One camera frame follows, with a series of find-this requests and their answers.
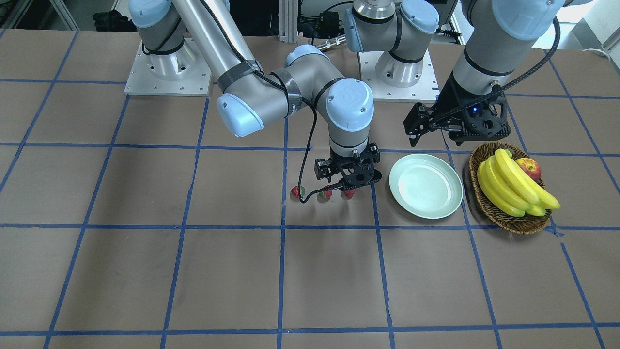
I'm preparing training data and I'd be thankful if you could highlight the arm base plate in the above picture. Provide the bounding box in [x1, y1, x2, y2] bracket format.
[358, 51, 440, 104]
[124, 38, 212, 97]

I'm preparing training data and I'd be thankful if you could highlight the red apple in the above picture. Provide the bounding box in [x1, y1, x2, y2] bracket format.
[515, 158, 541, 181]

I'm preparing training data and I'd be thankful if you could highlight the light green plate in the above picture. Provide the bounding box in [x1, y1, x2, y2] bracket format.
[389, 153, 464, 220]

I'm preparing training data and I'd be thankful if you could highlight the yellow banana bunch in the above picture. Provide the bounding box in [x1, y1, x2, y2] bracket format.
[477, 148, 561, 217]

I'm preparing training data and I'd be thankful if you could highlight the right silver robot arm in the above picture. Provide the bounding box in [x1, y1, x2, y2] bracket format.
[128, 0, 382, 191]

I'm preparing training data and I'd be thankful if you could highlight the wicker fruit basket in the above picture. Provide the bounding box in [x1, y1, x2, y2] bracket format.
[468, 142, 553, 235]

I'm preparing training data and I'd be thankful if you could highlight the aluminium frame post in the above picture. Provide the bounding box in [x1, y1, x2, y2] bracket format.
[278, 0, 299, 44]

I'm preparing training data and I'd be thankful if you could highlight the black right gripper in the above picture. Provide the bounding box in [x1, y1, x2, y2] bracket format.
[314, 150, 382, 192]

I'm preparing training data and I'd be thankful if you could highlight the red strawberry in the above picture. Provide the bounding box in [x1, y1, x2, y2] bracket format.
[317, 190, 333, 203]
[290, 185, 306, 200]
[341, 189, 356, 200]

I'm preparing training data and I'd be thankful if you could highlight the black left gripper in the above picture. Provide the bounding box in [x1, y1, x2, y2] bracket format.
[403, 73, 511, 147]

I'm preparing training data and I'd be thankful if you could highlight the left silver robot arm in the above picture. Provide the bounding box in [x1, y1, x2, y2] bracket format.
[344, 0, 583, 146]

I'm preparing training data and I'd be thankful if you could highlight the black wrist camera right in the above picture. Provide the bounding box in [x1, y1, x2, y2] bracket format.
[363, 142, 381, 165]

